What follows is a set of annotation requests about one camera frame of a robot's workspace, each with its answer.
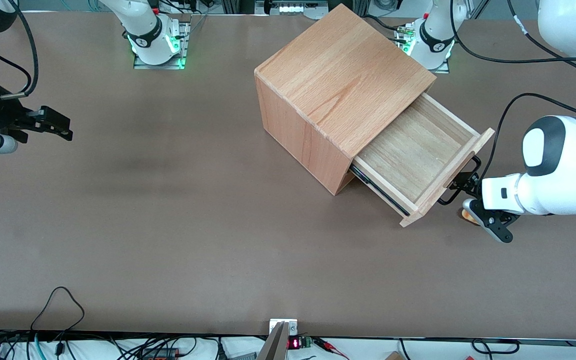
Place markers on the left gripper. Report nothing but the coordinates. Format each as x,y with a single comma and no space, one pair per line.
469,183

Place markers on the light wooden drawer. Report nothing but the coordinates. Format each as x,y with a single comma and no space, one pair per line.
408,160

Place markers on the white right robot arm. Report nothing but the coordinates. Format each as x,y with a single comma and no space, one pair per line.
145,30

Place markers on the light wooden drawer cabinet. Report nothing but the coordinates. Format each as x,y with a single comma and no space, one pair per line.
338,75

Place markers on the golden striped bread roll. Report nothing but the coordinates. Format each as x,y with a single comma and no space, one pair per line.
466,216

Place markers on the brown cardboard piece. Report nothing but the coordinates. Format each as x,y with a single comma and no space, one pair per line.
394,356

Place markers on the red and black clip leads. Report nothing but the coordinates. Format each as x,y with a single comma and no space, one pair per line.
324,342

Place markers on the red LED display module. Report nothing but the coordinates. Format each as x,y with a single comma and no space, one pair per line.
294,343

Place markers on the white device with ports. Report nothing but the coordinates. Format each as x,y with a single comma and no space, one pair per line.
298,7

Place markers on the wooden plank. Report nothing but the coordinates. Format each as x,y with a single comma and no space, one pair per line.
274,347

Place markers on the orange and black device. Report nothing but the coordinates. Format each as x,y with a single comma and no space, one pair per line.
160,355

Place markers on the grey ribbed block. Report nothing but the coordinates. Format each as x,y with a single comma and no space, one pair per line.
243,357

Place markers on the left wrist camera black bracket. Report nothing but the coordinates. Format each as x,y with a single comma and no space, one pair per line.
493,222

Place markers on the black drawer slide rail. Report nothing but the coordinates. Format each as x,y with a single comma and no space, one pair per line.
378,190

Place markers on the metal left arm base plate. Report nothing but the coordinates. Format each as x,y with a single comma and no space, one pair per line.
442,69

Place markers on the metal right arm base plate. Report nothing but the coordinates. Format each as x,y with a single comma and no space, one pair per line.
185,50

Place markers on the white table edge bracket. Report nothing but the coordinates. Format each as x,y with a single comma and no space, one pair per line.
293,327

